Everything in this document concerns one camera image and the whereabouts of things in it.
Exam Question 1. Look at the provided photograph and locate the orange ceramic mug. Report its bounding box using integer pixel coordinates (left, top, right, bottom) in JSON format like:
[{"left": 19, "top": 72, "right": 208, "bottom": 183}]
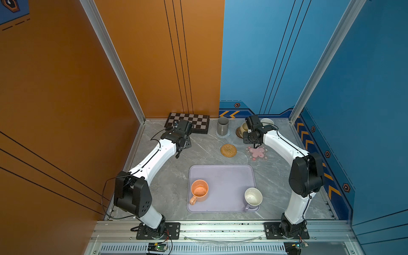
[{"left": 189, "top": 180, "right": 209, "bottom": 206}]

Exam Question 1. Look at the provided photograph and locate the circuit board right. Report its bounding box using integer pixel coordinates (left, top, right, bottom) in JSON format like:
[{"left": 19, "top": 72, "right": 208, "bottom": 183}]
[{"left": 284, "top": 242, "right": 309, "bottom": 255}]

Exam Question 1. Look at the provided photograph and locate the green circuit board left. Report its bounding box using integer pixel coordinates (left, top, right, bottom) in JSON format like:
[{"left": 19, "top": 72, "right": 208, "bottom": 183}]
[{"left": 147, "top": 243, "right": 168, "bottom": 254}]

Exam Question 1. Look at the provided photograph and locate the brown wooden round coaster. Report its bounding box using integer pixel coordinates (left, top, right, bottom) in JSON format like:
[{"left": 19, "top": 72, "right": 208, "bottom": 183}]
[{"left": 235, "top": 127, "right": 243, "bottom": 139}]

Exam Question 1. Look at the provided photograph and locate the pink flower coaster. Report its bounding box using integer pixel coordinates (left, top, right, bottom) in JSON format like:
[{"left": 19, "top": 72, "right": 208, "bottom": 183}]
[{"left": 245, "top": 146, "right": 269, "bottom": 161}]

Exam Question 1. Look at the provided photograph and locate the aluminium frame post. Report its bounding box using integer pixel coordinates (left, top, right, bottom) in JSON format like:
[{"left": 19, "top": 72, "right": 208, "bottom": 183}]
[
  {"left": 80, "top": 0, "right": 146, "bottom": 125},
  {"left": 289, "top": 0, "right": 366, "bottom": 124}
]

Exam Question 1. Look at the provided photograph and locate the yellow ceramic mug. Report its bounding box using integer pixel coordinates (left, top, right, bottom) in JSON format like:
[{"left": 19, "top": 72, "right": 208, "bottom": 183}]
[{"left": 239, "top": 122, "right": 249, "bottom": 137}]

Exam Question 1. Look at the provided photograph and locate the tan rattan round coaster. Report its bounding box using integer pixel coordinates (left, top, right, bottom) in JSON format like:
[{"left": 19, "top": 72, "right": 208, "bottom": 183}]
[{"left": 220, "top": 144, "right": 238, "bottom": 158}]

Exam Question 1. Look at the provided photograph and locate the white lavender mug lower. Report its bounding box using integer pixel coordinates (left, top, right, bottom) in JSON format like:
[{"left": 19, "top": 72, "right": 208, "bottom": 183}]
[{"left": 244, "top": 188, "right": 263, "bottom": 211}]

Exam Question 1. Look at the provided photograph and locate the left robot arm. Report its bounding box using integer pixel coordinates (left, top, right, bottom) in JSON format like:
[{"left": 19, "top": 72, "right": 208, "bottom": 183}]
[{"left": 113, "top": 120, "right": 193, "bottom": 239}]

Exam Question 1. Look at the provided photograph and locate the light blue woven coaster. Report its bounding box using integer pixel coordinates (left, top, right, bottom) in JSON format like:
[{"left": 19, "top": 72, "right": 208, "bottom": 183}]
[{"left": 216, "top": 133, "right": 230, "bottom": 139}]

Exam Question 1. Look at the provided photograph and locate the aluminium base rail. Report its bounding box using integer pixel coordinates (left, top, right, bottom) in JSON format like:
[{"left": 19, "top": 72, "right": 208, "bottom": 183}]
[{"left": 85, "top": 220, "right": 364, "bottom": 255}]

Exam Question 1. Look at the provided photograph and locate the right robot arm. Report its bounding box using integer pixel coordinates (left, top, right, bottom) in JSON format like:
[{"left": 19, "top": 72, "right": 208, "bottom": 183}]
[{"left": 243, "top": 115, "right": 325, "bottom": 239}]

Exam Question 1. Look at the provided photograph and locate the grey metal cup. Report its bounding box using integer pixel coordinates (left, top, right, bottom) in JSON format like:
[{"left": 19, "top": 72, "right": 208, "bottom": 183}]
[{"left": 217, "top": 117, "right": 229, "bottom": 135}]

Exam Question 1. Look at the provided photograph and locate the aluminium frame post right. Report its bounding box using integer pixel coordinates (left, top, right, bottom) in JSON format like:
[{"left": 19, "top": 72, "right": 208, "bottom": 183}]
[{"left": 289, "top": 0, "right": 366, "bottom": 124}]

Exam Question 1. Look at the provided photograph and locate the lavender plastic tray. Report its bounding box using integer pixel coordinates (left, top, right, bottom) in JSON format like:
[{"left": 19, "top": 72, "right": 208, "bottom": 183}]
[{"left": 187, "top": 165, "right": 260, "bottom": 213}]

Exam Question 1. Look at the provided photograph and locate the folded chessboard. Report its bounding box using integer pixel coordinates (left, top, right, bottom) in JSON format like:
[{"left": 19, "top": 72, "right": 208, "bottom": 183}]
[{"left": 164, "top": 113, "right": 210, "bottom": 134}]

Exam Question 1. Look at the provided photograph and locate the aluminium frame post left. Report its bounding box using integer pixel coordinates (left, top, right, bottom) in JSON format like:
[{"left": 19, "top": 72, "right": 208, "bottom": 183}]
[{"left": 80, "top": 0, "right": 146, "bottom": 125}]

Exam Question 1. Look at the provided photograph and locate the white ceramic mug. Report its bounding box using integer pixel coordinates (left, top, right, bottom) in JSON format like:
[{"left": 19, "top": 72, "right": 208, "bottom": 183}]
[{"left": 261, "top": 118, "right": 275, "bottom": 126}]

